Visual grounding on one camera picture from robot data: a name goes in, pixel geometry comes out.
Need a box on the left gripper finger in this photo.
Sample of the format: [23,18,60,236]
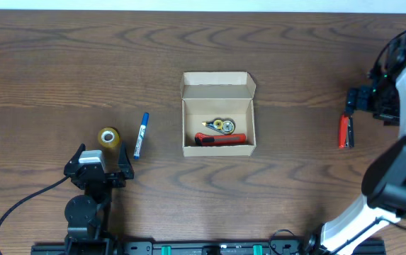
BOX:
[64,143,86,176]
[118,142,135,179]

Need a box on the red stapler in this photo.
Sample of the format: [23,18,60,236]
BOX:
[338,114,354,148]

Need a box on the red utility knife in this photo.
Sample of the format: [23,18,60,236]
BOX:
[194,132,247,147]

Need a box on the black correction tape dispenser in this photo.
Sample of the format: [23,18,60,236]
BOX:
[202,118,235,135]

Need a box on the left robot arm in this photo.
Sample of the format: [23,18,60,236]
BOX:
[64,142,134,255]

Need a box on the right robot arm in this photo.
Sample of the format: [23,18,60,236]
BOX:
[299,30,406,254]

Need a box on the blue whiteboard marker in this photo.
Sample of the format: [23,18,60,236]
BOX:
[133,113,150,159]

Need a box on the yellow clear tape roll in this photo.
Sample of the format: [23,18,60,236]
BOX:
[97,127,120,148]

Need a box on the open cardboard box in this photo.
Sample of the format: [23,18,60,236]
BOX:
[180,72,256,157]

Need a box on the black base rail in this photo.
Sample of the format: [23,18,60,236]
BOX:
[30,239,386,255]

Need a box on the left black cable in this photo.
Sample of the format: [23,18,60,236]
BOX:
[0,176,71,255]

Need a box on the black cable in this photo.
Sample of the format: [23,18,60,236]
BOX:
[0,176,71,255]
[367,23,406,255]

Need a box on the right black cable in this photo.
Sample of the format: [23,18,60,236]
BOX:
[367,23,406,255]

